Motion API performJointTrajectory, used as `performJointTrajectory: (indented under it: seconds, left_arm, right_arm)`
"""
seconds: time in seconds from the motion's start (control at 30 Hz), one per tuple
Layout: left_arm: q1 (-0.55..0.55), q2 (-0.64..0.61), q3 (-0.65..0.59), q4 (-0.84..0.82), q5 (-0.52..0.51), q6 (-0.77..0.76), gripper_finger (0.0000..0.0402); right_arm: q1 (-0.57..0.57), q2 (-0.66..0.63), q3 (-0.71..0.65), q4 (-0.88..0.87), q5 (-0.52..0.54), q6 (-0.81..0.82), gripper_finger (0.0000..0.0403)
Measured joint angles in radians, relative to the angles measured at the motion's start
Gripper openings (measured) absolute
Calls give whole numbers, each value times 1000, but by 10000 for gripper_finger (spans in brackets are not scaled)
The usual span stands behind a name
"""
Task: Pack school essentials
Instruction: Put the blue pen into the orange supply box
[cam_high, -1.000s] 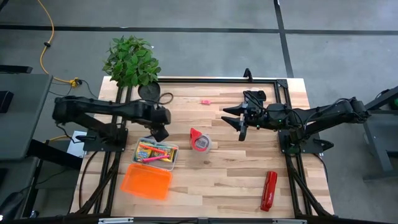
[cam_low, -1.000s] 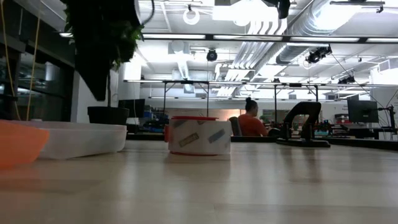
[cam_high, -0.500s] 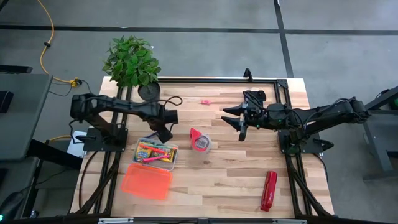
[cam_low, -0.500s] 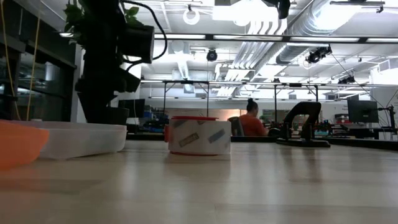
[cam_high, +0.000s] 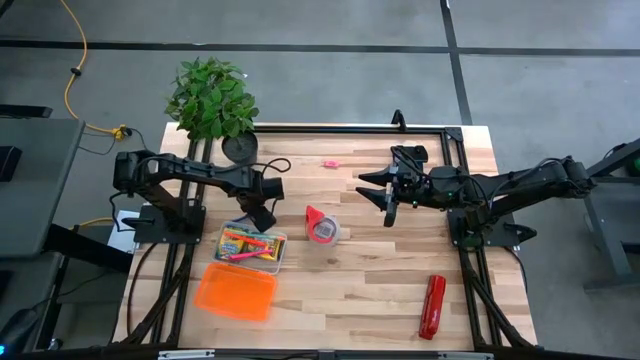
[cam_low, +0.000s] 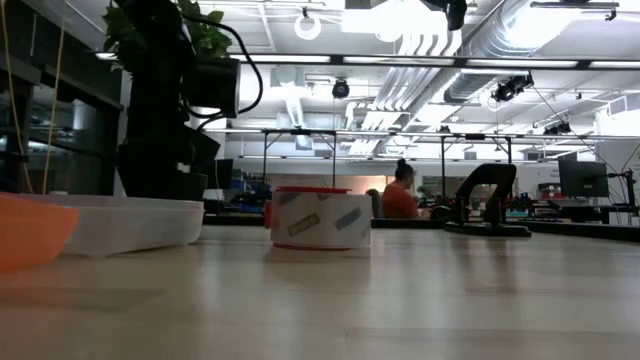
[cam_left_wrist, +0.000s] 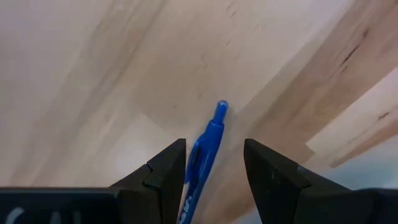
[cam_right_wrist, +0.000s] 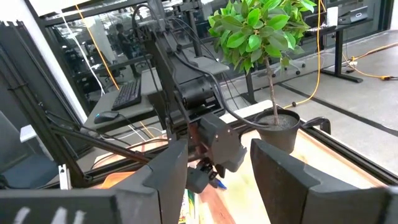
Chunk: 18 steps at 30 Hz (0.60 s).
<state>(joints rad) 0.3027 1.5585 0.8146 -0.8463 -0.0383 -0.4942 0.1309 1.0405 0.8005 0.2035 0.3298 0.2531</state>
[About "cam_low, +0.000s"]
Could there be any orange plastic lid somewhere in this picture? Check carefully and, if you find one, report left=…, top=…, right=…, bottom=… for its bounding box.
left=0, top=192, right=81, bottom=274

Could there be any clear plastic box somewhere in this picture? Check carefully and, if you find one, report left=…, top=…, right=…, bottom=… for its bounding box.
left=7, top=192, right=206, bottom=258

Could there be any person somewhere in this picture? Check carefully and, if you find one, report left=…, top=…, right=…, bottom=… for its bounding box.
left=381, top=158, right=422, bottom=220
left=365, top=188, right=383, bottom=220

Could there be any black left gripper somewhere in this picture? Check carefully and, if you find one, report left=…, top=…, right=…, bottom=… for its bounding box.
left=117, top=0, right=222, bottom=200

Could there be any black overhead beam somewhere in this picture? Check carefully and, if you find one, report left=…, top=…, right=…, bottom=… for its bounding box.
left=94, top=49, right=640, bottom=71

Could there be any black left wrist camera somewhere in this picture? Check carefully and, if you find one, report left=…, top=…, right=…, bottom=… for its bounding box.
left=183, top=56, right=242, bottom=120

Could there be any green potted plant black pot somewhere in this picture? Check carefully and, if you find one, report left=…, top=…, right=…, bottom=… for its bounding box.
left=102, top=0, right=234, bottom=201

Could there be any black computer monitor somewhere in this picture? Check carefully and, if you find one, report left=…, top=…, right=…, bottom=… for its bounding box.
left=558, top=158, right=611, bottom=199
left=215, top=158, right=235, bottom=190

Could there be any black ceiling camera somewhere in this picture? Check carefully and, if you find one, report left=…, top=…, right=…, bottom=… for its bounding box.
left=331, top=78, right=352, bottom=100

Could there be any red tape dispenser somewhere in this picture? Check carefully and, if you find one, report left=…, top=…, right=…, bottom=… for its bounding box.
left=263, top=185, right=375, bottom=252

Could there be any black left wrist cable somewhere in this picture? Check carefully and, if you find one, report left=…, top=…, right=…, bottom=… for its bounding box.
left=182, top=13, right=265, bottom=132

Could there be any black metal frame table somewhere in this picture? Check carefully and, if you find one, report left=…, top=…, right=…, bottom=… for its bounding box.
left=438, top=132, right=515, bottom=171
left=260, top=128, right=338, bottom=189

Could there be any white ring lamp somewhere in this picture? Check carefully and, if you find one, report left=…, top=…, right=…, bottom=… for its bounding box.
left=293, top=12, right=323, bottom=42

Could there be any black bracket stand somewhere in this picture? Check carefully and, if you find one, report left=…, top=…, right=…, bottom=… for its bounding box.
left=443, top=162, right=533, bottom=238

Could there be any black aluminium rig frame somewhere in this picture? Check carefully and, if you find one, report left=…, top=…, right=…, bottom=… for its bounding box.
left=370, top=217, right=640, bottom=245

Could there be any yellow extension cable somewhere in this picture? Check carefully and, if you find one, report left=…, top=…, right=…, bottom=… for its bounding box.
left=0, top=0, right=67, bottom=195

